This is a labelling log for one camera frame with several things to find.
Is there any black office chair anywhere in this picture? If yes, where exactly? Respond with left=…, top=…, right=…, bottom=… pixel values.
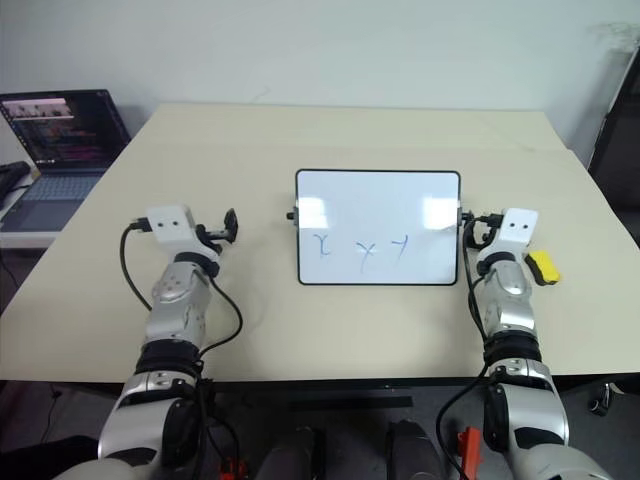
left=585, top=47, right=640, bottom=236

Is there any black device beside laptop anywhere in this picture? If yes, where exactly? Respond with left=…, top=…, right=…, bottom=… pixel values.
left=0, top=160, right=33, bottom=212

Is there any yellow and black eraser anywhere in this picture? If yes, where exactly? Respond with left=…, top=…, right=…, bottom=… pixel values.
left=522, top=249, right=562, bottom=288

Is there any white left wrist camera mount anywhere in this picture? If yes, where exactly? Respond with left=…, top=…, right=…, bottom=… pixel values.
left=145, top=203, right=220, bottom=262

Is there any open grey laptop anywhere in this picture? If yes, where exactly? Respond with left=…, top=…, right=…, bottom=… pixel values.
left=0, top=89, right=132, bottom=232

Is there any orange clamp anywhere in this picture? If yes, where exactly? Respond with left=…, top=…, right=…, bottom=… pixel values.
left=457, top=426, right=485, bottom=480
left=218, top=455, right=250, bottom=480

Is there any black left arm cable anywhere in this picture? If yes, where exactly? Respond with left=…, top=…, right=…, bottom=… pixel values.
left=119, top=216, right=245, bottom=357

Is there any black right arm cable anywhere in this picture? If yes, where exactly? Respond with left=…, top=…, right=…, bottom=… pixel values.
left=434, top=219, right=497, bottom=480

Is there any white side table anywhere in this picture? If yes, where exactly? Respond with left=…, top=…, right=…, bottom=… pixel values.
left=0, top=227, right=64, bottom=250

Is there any chair caster wheel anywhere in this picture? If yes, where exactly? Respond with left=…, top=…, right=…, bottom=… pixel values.
left=588, top=382, right=617, bottom=417

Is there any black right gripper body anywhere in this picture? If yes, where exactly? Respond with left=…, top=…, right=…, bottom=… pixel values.
left=479, top=213, right=504, bottom=247

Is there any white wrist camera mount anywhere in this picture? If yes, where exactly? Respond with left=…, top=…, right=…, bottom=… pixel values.
left=145, top=203, right=220, bottom=262
left=488, top=208, right=540, bottom=261

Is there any black-framed whiteboard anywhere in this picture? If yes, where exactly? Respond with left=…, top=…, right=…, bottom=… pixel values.
left=285, top=168, right=474, bottom=288

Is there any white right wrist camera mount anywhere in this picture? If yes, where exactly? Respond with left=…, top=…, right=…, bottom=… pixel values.
left=488, top=208, right=540, bottom=261

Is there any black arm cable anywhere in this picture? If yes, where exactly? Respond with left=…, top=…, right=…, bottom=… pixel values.
left=434, top=219, right=497, bottom=480
left=119, top=216, right=245, bottom=357

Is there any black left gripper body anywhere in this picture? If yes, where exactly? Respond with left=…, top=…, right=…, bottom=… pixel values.
left=194, top=223, right=226, bottom=256

